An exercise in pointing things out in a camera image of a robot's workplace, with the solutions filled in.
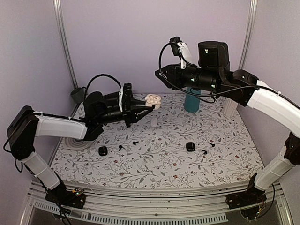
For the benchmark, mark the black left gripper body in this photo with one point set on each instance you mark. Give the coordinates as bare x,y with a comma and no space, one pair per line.
105,118

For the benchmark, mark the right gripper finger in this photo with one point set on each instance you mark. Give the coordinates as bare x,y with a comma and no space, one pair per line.
164,81
166,71

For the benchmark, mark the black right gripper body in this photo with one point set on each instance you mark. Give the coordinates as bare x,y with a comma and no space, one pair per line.
205,79

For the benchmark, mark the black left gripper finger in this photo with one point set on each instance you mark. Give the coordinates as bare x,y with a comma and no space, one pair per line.
137,102
141,111

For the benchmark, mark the white earbud charging case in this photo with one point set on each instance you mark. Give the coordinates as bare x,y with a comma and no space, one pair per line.
153,100

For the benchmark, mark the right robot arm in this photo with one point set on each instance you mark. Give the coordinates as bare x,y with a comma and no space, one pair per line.
249,91

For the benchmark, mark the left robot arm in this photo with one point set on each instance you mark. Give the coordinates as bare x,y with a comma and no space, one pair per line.
29,124

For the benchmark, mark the white oval earbud case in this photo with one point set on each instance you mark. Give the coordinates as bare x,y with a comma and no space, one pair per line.
154,122

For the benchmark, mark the black earbud case left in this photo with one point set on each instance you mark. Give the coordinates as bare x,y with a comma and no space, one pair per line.
102,151

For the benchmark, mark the black earbud case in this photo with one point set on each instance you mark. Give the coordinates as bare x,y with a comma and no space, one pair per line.
190,146
102,151

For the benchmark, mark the black earbud case right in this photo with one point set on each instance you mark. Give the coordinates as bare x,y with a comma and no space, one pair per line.
190,146

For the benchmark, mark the dark green ceramic mug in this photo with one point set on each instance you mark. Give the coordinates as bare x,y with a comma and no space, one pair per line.
78,94

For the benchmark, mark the teal plastic cup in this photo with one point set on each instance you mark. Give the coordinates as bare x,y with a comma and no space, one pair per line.
191,103

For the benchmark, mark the white ribbed vase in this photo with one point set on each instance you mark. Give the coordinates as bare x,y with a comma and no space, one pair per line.
230,107

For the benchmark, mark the white ribbed plate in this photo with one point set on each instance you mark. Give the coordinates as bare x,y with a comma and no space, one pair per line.
78,145

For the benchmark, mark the floral patterned table mat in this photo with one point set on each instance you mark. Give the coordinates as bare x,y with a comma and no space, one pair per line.
160,159

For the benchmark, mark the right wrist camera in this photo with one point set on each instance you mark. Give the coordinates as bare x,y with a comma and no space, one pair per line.
180,49

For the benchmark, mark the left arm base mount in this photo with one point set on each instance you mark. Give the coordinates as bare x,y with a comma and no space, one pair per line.
64,197

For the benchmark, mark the aluminium front rail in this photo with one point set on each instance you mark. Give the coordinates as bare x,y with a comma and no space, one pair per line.
182,206

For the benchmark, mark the aluminium frame post left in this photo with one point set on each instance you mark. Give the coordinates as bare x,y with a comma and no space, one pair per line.
64,41

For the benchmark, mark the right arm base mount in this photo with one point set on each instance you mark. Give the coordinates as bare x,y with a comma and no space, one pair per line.
245,198

